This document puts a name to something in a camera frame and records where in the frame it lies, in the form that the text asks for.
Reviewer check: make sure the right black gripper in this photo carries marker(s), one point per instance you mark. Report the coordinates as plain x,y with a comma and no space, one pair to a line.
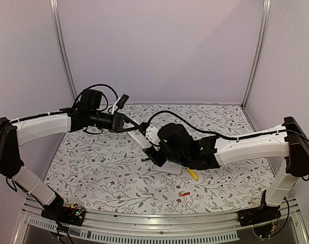
157,160

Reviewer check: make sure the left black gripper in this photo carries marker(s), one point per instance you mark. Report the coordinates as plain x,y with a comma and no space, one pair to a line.
118,123

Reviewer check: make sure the white remote with screen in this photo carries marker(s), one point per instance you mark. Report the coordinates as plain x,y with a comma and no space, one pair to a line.
139,139

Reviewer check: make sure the plain white remote control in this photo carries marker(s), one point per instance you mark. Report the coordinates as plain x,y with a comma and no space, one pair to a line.
168,167

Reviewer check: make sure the yellow handled screwdriver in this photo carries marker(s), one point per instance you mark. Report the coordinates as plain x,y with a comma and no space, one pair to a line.
193,174

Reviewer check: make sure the red AA battery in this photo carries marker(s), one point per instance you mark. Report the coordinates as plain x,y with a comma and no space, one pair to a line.
184,194

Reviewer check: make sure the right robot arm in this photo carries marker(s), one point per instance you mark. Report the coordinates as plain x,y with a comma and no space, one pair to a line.
173,143

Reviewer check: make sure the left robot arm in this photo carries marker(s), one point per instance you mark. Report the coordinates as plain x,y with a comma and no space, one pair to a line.
16,133

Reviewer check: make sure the floral patterned table mat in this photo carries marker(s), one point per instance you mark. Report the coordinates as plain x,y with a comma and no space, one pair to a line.
103,171

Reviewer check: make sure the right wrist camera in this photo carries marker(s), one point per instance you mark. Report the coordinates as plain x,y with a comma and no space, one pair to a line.
150,132

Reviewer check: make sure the front aluminium rail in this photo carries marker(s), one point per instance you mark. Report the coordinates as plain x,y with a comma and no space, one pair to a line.
112,227

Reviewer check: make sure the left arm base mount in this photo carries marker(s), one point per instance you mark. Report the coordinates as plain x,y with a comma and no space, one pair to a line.
73,215

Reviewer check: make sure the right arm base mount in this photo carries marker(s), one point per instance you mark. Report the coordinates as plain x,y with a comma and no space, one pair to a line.
263,222

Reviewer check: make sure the left aluminium frame post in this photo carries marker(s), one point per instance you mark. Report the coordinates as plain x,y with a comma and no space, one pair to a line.
62,48

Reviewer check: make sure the aluminium frame post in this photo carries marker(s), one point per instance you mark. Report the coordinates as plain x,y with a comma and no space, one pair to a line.
62,48
258,52

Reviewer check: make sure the right aluminium frame post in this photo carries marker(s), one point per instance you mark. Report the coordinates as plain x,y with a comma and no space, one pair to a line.
258,52

